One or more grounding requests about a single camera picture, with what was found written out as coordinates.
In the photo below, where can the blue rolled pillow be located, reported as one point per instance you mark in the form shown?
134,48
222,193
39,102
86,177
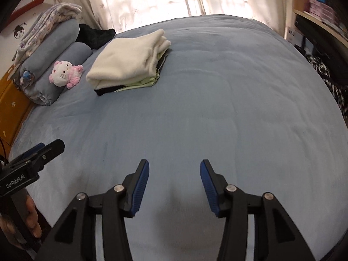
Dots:
43,92
54,43

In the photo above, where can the cream knit cardigan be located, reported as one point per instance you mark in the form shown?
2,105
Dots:
122,57

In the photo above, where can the light green garment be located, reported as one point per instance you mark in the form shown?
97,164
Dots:
138,83

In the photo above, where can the stack of pink boxes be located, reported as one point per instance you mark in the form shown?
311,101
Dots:
323,11

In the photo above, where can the cartoon face wall sticker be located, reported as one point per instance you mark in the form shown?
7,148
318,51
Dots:
19,32

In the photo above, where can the white cardboard box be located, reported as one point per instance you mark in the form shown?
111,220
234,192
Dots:
293,35

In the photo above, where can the red wall shelf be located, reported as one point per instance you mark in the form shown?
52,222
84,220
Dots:
30,5

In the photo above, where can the black fuzzy garment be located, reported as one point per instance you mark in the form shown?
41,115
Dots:
92,36

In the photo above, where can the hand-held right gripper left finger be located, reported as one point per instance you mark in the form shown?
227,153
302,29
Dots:
138,190

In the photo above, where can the sheer leaf-patterned curtain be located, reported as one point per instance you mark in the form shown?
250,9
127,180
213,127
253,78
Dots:
130,2
244,0

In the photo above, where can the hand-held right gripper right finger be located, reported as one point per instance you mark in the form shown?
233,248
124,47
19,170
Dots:
209,190

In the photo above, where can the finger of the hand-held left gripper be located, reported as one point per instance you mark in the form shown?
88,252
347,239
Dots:
35,149
46,152

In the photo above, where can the orange wooden headboard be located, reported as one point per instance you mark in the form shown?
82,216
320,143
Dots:
11,108

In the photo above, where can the white purple patterned folded blanket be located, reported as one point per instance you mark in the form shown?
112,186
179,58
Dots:
54,13

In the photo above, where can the pink cat plush toy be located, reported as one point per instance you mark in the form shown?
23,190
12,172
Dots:
61,74

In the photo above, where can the black white patterned cloth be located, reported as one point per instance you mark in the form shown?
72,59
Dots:
326,78

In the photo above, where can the person's left hand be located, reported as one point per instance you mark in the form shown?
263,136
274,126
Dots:
34,217

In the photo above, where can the small blue round toy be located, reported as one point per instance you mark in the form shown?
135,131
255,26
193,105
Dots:
27,77

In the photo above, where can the black clothes heap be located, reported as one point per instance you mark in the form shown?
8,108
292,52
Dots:
320,38

